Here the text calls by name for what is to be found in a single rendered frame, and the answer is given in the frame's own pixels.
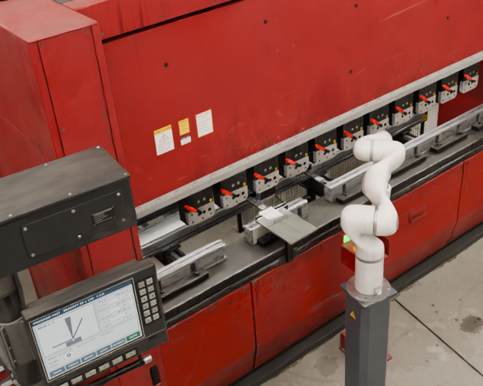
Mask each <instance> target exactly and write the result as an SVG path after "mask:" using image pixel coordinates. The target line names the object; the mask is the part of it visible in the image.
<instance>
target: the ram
mask: <svg viewBox="0 0 483 386"><path fill-rule="evenodd" d="M102 45H103V52H104V57H105V61H106V65H107V73H108V77H109V81H110V89H111V93H112V97H113V105H114V109H115V114H116V118H117V125H118V129H119V134H120V141H121V145H122V150H123V157H124V161H125V166H126V171H127V172H128V173H129V174H130V175H131V178H129V180H130V185H131V189H132V193H133V201H134V205H135V208H137V207H139V206H140V205H143V204H145V203H147V202H149V201H152V200H154V199H156V198H159V197H161V196H163V195H165V194H168V193H170V192H171V191H174V190H176V189H178V188H181V187H182V186H185V185H187V184H189V183H192V182H194V181H196V180H198V179H201V178H203V177H205V176H207V175H210V174H212V173H213V172H217V171H218V170H220V169H222V168H225V167H227V166H229V165H232V164H234V163H236V162H238V161H241V160H242V159H245V158H247V157H249V156H251V155H254V154H255V153H258V152H260V151H262V150H264V149H267V148H269V147H271V146H274V145H276V144H278V143H279V142H283V141H284V140H286V139H289V138H291V137H293V136H296V135H298V134H300V133H302V132H304V131H307V130H309V129H311V128H314V127H315V126H318V125H320V124H322V123H325V122H326V121H328V120H331V119H333V118H335V117H337V116H340V115H342V114H344V113H347V112H349V111H351V110H354V109H356V108H357V107H359V106H362V105H364V104H366V103H368V102H371V101H373V100H375V99H377V98H380V97H382V96H384V95H386V94H388V93H391V92H393V91H395V90H398V89H399V88H401V87H404V86H406V85H408V84H410V83H413V82H415V81H417V80H420V79H422V78H423V77H426V76H428V75H430V74H433V73H435V72H437V71H439V70H441V69H444V68H446V67H448V66H450V65H453V64H455V63H457V62H459V61H462V60H464V59H465V58H467V57H470V56H472V55H474V54H477V53H479V52H481V51H483V0H231V1H229V2H224V3H221V4H219V5H214V6H212V7H209V8H204V9H202V10H199V11H194V12H192V13H189V14H186V15H182V16H179V17H176V18H172V19H169V20H166V21H162V22H160V23H156V24H154V25H150V26H146V27H144V28H139V29H136V30H134V31H129V32H127V33H124V34H119V35H117V36H114V37H111V38H107V39H104V40H102ZM482 60H483V56H481V57H478V58H476V59H474V60H473V61H469V62H468V63H466V64H463V65H461V66H459V67H456V68H455V69H453V70H450V71H448V72H446V73H444V74H441V75H439V76H437V77H435V78H432V79H431V80H428V81H426V82H424V83H421V84H420V85H418V86H416V87H413V88H411V89H409V90H406V91H404V92H402V93H400V94H398V95H395V96H393V97H391V98H389V99H387V100H384V101H383V102H381V103H378V104H376V105H374V106H371V107H369V108H367V109H365V110H363V111H361V112H358V113H356V114H354V115H352V116H349V117H347V118H346V119H343V120H341V121H339V122H337V123H334V124H332V125H330V126H328V127H326V128H324V129H321V130H319V131H317V132H314V133H312V134H310V135H309V136H306V137H304V138H302V139H299V140H298V141H295V142H293V143H291V144H289V145H287V146H284V147H282V148H280V149H277V150H275V151H273V152H271V153H269V154H267V155H264V156H262V157H261V158H258V159H256V160H254V161H252V162H249V163H247V164H245V165H243V166H240V167H238V168H236V169H234V170H232V171H230V172H227V173H225V174H224V175H220V176H219V177H217V178H214V179H212V180H210V181H208V182H206V183H203V184H201V185H199V186H197V187H195V188H192V189H190V190H188V191H185V192H183V193H182V194H180V195H177V196H175V197H173V198H170V199H169V200H166V201H164V202H162V203H160V204H157V205H155V206H153V207H151V208H148V209H146V210H145V211H142V212H140V213H138V214H136V217H137V220H138V219H140V218H142V217H144V216H146V215H148V214H151V213H153V212H154V211H158V210H159V209H161V208H164V207H165V206H168V205H170V204H172V203H174V202H176V201H179V200H181V199H183V198H185V197H187V196H190V195H192V194H194V193H196V192H197V191H201V190H202V189H204V188H207V187H209V186H211V185H214V184H215V183H217V182H220V181H222V180H224V179H226V178H228V177H231V176H233V175H235V174H237V173H239V172H242V171H244V170H246V169H247V168H250V167H252V166H254V165H257V164H258V163H260V162H263V161H265V160H267V159H269V158H272V157H274V156H276V155H278V154H280V153H282V152H285V151H287V150H289V149H291V148H294V147H295V146H298V145H300V144H301V143H304V142H306V141H308V140H310V139H313V138H315V137H317V136H319V135H321V134H323V133H326V132H328V131H330V130H332V129H335V128H337V127H338V126H341V125H343V124H345V123H348V122H349V121H351V120H353V119H356V118H358V117H360V116H362V115H364V114H367V113H369V112H371V111H373V110H376V109H378V108H380V107H381V106H384V105H386V104H388V103H391V102H393V101H394V100H398V99H399V98H401V97H404V96H405V95H408V94H410V93H412V92H414V91H416V90H419V89H421V88H423V87H425V86H428V85H429V84H431V83H434V82H436V81H437V80H441V79H442V78H444V77H447V76H449V75H451V74H453V73H455V72H457V71H460V70H462V69H464V68H466V67H468V66H471V65H473V64H475V63H477V62H479V61H482ZM210 109H212V122H213V130H214V132H211V133H209V134H207V135H205V136H202V137H200V138H198V133H197V126H196V114H199V113H202V112H204V111H206V110H210ZM186 118H188V120H189V131H190V132H188V133H186V134H183V135H180V132H179V121H181V120H183V119H186ZM169 125H171V128H172V138H173V144H174V149H172V150H169V151H168V152H164V153H163V154H160V155H157V151H156V141H155V136H154V131H156V130H158V129H162V128H163V127H166V126H169ZM188 135H190V137H191V142H188V143H186V144H184V145H182V144H181V138H183V137H185V136H188Z"/></svg>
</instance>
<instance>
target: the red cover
mask: <svg viewBox="0 0 483 386"><path fill-rule="evenodd" d="M229 1H231V0H73V1H71V2H65V3H62V4H61V5H63V6H65V7H67V8H69V9H71V10H73V11H76V12H78V13H80V14H82V15H85V16H87V17H88V18H91V19H93V20H95V21H97V22H98V25H99V29H100V36H101V40H104V39H107V38H111V37H114V36H117V35H119V34H124V33H127V32H129V31H134V30H136V29H139V28H144V27H146V26H150V25H154V24H156V23H160V22H162V21H166V20H169V19H172V18H176V17H179V16H182V15H186V14H189V13H192V12H194V11H199V10H202V9H204V8H209V7H212V6H214V5H219V4H221V3H224V2H229Z"/></svg>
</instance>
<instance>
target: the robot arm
mask: <svg viewBox="0 0 483 386"><path fill-rule="evenodd" d="M353 154H354V156H355V157H356V158H357V159H359V160H361V161H365V162H373V165H372V166H370V167H369V168H368V169H367V171H366V174H365V176H364V177H363V180H362V192H363V193H364V194H365V196H366V197H367V198H368V199H369V200H370V201H371V202H372V204H371V205H372V206H371V205H361V204H352V205H348V206H346V207H345V208H344V209H343V210H342V211H341V215H340V225H341V227H342V229H343V231H344V233H345V234H346V235H347V236H348V237H349V238H350V239H351V240H352V242H354V244H355V249H356V252H355V276H352V277H351V278H350V279H349V280H348V282H347V292H348V293H349V294H350V296H352V297H353V298H354V299H356V300H358V301H360V302H364V303H376V302H379V301H382V300H384V299H385V298H386V297H387V296H388V295H389V294H390V290H391V287H390V284H389V281H388V280H387V279H386V278H384V277H383V264H384V244H383V242H382V241H381V240H380V239H379V238H378V237H379V236H390V235H392V234H394V233H396V231H397V230H398V226H399V218H398V215H397V213H396V209H395V208H394V206H393V204H392V202H391V201H390V193H391V186H390V185H389V184H388V181H389V180H390V177H391V173H392V172H393V171H395V170H396V169H398V167H400V166H401V164H402V163H403V162H404V160H405V157H406V148H405V147H404V145H403V144H402V143H401V142H397V141H393V139H392V136H391V135H390V134H389V133H388V132H387V131H379V132H378V133H377V134H372V135H368V136H364V137H361V138H360V139H358V140H357V141H356V142H355V143H354V145H353Z"/></svg>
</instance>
